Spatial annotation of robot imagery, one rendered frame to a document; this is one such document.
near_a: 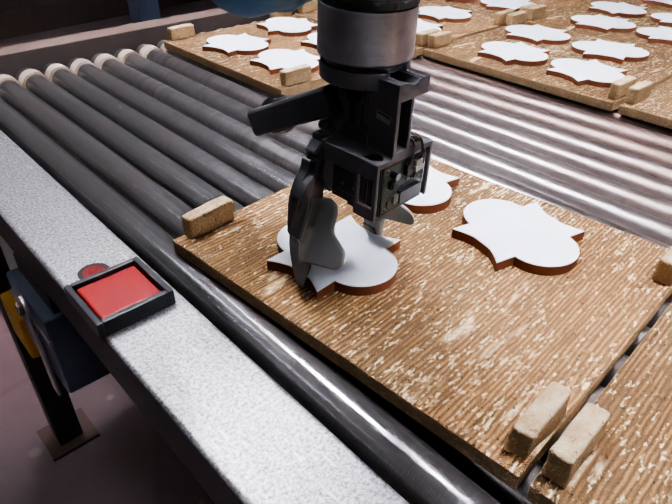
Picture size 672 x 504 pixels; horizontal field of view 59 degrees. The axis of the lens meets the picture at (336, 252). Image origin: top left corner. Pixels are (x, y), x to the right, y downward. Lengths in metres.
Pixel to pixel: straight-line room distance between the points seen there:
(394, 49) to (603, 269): 0.32
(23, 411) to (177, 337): 1.35
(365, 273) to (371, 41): 0.22
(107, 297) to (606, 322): 0.45
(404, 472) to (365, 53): 0.30
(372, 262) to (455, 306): 0.09
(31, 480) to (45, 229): 1.05
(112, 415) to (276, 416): 1.32
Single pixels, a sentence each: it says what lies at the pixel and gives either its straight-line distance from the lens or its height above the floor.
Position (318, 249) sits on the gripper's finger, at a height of 0.99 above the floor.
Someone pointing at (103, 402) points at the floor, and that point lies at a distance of 1.81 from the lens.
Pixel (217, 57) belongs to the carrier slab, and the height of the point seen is 0.94.
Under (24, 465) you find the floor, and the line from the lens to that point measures 1.75.
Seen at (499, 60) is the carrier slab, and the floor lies 0.94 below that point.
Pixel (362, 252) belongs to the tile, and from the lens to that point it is 0.58.
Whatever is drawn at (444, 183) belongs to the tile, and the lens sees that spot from 0.72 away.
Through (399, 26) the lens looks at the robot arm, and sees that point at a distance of 0.44.
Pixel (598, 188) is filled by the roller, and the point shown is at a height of 0.91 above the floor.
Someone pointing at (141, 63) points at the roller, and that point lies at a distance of 1.31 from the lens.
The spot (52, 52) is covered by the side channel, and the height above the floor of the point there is 0.94.
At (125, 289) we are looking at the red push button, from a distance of 0.60.
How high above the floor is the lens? 1.28
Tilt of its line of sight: 35 degrees down
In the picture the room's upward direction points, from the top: straight up
